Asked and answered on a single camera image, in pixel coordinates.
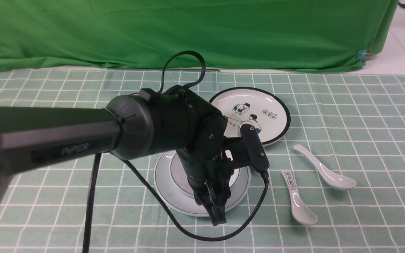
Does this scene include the cartoon picture plate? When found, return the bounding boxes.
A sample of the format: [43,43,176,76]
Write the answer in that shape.
[210,87,291,146]

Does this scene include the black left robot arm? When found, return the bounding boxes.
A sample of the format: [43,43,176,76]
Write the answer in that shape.
[0,89,260,226]

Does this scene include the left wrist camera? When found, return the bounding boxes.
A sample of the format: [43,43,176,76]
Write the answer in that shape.
[240,123,270,177]

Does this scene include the blue binder clip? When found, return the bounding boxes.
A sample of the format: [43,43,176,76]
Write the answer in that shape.
[357,49,369,62]

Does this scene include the black camera cable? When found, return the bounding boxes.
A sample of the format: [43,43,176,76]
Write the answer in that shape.
[82,51,270,253]

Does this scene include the green backdrop cloth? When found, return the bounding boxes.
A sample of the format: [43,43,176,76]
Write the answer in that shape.
[0,0,398,73]

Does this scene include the white spoon with label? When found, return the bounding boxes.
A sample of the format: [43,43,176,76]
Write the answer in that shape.
[281,170,318,226]

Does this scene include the green checkered tablecloth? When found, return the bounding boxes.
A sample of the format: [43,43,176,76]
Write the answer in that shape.
[0,69,405,253]

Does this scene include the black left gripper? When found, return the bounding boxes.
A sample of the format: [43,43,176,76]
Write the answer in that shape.
[176,139,250,226]

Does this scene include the plain white ceramic spoon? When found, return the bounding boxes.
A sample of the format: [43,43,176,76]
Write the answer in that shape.
[294,144,357,191]

